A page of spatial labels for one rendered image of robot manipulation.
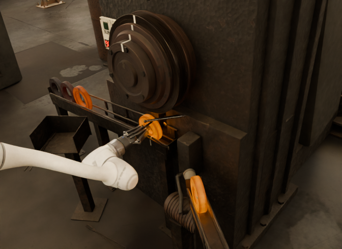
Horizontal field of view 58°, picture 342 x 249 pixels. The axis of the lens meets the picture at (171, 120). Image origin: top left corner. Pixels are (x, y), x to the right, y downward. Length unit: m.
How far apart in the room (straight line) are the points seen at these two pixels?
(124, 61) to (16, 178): 1.73
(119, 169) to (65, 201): 1.16
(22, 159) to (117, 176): 0.37
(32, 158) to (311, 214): 1.73
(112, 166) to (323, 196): 1.56
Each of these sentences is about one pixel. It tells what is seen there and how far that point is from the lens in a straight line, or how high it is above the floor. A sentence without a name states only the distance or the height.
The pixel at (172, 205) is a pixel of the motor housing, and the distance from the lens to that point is 1.56.
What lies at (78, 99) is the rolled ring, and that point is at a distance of 2.26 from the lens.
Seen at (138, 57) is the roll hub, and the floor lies 1.21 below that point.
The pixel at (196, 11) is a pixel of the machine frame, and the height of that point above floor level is 1.35.
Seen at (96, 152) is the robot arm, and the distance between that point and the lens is 1.48.
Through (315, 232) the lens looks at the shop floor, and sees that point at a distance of 2.21.
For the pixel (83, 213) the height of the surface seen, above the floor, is 0.01.
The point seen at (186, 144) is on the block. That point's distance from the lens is 1.44.
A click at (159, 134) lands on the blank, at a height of 0.74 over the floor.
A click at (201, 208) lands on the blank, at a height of 0.71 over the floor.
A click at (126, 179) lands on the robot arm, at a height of 0.78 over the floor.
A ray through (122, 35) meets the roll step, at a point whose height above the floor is 1.26.
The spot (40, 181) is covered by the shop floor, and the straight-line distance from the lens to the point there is 2.71.
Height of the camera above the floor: 1.70
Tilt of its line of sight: 34 degrees down
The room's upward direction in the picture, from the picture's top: 5 degrees counter-clockwise
